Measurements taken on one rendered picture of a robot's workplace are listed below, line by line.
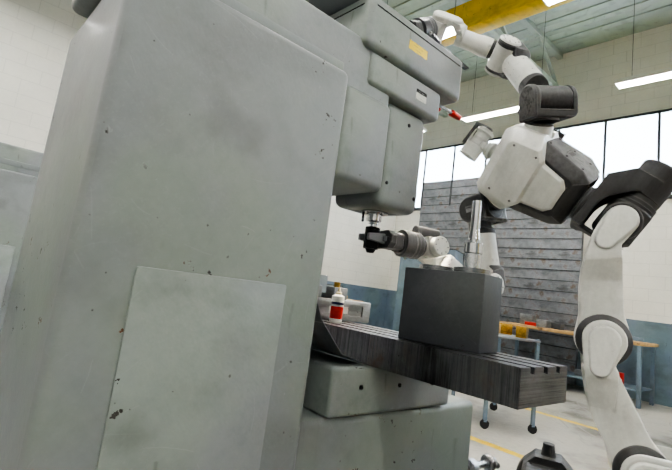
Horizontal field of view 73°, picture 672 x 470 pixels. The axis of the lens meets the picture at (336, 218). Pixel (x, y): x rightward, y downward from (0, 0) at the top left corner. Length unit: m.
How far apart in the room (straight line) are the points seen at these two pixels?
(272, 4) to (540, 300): 8.44
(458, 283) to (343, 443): 0.48
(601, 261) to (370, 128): 0.78
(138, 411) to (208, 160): 0.43
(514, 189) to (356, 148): 0.58
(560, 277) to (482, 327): 8.01
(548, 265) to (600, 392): 7.75
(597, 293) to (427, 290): 0.56
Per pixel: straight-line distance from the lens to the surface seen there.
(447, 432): 1.59
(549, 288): 9.20
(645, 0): 9.44
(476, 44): 1.82
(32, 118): 7.74
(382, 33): 1.41
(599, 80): 10.04
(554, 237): 9.28
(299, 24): 1.22
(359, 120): 1.27
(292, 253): 0.95
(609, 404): 1.57
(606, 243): 1.54
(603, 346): 1.51
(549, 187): 1.56
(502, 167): 1.58
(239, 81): 0.93
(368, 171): 1.27
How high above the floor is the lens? 1.06
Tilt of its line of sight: 9 degrees up
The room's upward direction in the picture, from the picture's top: 8 degrees clockwise
